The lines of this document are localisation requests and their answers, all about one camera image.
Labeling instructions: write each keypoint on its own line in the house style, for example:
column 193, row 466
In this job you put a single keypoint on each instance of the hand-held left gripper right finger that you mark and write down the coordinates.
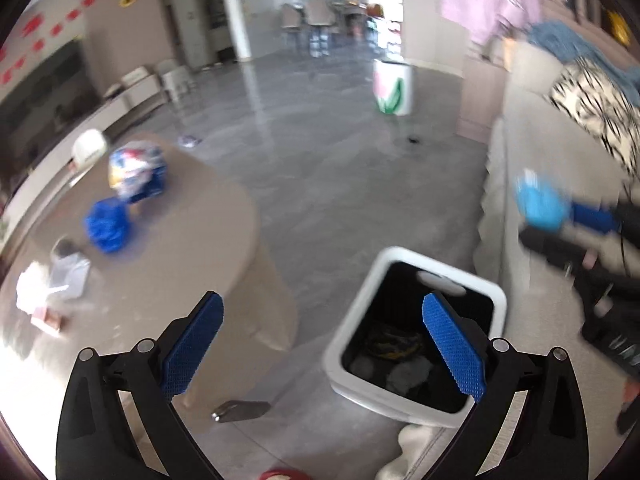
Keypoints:
column 452, row 350

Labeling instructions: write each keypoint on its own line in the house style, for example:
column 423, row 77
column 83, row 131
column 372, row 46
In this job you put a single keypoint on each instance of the blue knitted blanket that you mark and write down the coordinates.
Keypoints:
column 565, row 42

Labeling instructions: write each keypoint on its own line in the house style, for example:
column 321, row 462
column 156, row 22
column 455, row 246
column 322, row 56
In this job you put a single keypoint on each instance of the red round item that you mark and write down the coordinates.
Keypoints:
column 282, row 475

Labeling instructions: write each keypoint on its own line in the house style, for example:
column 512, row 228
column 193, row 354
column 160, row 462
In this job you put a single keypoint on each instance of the white paper cup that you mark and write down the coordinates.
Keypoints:
column 90, row 147

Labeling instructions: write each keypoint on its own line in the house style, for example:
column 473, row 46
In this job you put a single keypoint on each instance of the dining table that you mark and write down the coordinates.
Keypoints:
column 352, row 10

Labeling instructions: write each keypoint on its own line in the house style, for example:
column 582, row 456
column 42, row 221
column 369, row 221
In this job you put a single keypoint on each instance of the beige sofa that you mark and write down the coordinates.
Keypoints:
column 540, row 310

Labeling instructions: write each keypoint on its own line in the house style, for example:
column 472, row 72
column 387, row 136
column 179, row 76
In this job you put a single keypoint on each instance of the white crumpled tissue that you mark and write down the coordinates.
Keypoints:
column 409, row 376

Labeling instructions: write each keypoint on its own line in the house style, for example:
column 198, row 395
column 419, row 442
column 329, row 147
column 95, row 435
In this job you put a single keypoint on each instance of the yellow black wrapper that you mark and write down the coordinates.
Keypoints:
column 395, row 342

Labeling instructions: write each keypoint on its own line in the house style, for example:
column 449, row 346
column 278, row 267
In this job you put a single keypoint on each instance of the clear plastic wrapper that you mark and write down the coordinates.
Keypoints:
column 70, row 272

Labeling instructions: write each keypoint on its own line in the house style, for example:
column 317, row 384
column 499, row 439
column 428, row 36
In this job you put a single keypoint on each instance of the round beige table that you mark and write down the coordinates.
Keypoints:
column 200, row 210

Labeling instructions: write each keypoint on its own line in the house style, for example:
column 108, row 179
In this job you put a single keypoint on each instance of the blue wrapper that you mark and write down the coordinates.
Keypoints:
column 542, row 205

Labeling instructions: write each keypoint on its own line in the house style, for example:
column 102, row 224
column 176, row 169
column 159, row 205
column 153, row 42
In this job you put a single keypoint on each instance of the white crumpled paper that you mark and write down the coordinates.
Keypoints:
column 31, row 287

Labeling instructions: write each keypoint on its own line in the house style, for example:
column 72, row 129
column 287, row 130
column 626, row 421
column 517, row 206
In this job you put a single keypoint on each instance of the beige dining chair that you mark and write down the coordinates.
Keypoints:
column 319, row 15
column 291, row 19

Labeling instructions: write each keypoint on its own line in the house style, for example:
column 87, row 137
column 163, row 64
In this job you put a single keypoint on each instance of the white storage box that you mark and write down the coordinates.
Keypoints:
column 142, row 79

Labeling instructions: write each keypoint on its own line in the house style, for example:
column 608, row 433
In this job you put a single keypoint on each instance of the colourful plastic bag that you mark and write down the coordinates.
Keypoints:
column 136, row 170

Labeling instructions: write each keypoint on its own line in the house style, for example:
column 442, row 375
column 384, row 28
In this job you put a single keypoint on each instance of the black television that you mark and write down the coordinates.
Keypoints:
column 45, row 110

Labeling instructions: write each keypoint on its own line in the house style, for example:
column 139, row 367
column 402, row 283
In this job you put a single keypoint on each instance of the black white patterned cloth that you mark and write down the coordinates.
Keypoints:
column 600, row 110

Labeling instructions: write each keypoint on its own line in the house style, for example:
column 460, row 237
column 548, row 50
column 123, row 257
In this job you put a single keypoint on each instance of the metal table foot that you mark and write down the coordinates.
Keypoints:
column 240, row 410

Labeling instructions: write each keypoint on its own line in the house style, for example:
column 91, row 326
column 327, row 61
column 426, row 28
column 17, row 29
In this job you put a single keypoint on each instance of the white bin with tulip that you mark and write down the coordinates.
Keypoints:
column 394, row 87

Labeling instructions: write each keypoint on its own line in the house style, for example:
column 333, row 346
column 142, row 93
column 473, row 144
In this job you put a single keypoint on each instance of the white square waste bin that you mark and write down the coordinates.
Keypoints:
column 350, row 350

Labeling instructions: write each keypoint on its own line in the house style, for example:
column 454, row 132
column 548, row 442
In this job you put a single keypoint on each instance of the white television cabinet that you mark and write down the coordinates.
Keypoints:
column 120, row 110

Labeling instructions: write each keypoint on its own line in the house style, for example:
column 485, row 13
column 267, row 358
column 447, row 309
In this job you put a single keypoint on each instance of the red wall stickers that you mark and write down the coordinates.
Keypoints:
column 45, row 25

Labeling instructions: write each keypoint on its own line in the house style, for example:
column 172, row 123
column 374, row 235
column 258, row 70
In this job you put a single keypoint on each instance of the wooden side cabinet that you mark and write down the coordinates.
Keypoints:
column 480, row 97

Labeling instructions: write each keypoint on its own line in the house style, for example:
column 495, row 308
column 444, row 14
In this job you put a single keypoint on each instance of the blue crumpled plastic bag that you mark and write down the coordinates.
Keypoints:
column 107, row 225

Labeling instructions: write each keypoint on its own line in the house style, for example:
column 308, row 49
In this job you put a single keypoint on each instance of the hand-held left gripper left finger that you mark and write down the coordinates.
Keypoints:
column 192, row 347

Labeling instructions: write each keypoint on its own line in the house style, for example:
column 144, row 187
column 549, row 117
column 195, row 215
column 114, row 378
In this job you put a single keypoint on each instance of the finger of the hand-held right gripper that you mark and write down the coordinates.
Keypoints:
column 592, row 217
column 550, row 250

